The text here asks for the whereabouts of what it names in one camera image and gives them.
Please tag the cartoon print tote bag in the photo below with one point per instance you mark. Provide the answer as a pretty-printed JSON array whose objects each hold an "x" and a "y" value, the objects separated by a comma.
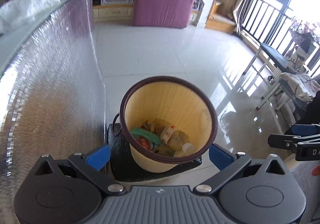
[{"x": 300, "y": 58}]

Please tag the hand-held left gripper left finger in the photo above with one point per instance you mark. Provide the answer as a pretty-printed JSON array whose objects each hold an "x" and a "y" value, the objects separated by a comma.
[{"x": 98, "y": 156}]

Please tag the white plastic bag red print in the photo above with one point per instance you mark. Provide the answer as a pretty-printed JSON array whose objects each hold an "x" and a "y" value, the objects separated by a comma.
[{"x": 143, "y": 143}]

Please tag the clear plastic bag with food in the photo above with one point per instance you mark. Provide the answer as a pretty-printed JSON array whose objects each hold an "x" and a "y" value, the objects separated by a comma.
[{"x": 151, "y": 125}]

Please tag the metal bench with dark cushion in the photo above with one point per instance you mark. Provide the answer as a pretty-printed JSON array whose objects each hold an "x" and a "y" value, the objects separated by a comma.
[{"x": 272, "y": 53}]

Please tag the clear plastic bottle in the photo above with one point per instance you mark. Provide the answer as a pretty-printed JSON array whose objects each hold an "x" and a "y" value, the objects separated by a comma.
[{"x": 178, "y": 139}]

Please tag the table with silver foil side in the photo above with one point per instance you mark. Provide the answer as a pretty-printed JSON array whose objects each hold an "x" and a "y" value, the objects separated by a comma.
[{"x": 55, "y": 76}]

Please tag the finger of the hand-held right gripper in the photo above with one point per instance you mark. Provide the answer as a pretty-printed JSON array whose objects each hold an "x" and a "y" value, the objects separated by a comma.
[
  {"x": 305, "y": 129},
  {"x": 282, "y": 142}
]

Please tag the teal packet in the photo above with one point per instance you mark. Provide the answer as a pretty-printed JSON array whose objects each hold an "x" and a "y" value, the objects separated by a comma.
[{"x": 145, "y": 134}]

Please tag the cream low cabinet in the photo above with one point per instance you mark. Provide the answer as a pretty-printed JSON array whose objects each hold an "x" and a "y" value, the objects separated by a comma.
[{"x": 112, "y": 11}]

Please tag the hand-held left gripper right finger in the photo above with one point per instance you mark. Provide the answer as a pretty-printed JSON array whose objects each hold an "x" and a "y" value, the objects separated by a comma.
[{"x": 220, "y": 156}]

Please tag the patterned blanket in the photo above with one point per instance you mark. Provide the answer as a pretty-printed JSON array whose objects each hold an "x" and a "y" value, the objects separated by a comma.
[{"x": 297, "y": 84}]

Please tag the dark cloth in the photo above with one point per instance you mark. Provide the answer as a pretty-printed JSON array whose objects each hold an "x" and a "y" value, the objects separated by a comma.
[{"x": 311, "y": 109}]

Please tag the yellow bin with brown rim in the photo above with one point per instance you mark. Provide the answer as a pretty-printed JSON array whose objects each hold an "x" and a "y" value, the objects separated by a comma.
[{"x": 175, "y": 99}]

